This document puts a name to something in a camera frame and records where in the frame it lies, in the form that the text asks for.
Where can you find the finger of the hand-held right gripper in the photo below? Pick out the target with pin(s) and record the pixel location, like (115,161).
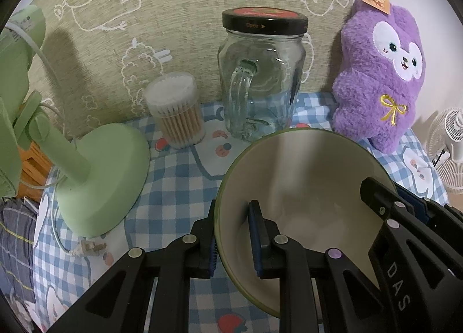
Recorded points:
(417,204)
(383,199)

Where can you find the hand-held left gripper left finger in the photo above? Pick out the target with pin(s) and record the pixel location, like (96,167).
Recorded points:
(213,257)

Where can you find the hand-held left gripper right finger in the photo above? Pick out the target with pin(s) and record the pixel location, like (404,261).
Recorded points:
(255,246)

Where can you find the cream bowl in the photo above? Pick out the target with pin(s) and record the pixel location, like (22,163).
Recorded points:
(307,173)

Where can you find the white standing fan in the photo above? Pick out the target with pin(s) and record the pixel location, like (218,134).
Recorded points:
(448,130)

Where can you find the blue checkered tablecloth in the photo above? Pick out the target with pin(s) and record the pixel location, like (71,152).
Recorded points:
(173,181)

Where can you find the purple plush toy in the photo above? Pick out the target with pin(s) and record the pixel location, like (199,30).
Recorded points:
(369,101)

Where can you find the green desk fan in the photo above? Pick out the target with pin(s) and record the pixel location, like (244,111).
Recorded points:
(108,173)

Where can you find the cotton swab container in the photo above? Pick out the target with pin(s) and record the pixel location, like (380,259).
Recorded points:
(177,115)

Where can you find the glass jar with black lid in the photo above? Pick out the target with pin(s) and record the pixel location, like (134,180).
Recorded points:
(260,83)

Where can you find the grey plaid quilt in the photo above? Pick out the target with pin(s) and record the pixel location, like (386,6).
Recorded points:
(14,231)

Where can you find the wooden bed headboard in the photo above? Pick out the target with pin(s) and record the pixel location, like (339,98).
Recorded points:
(32,163)

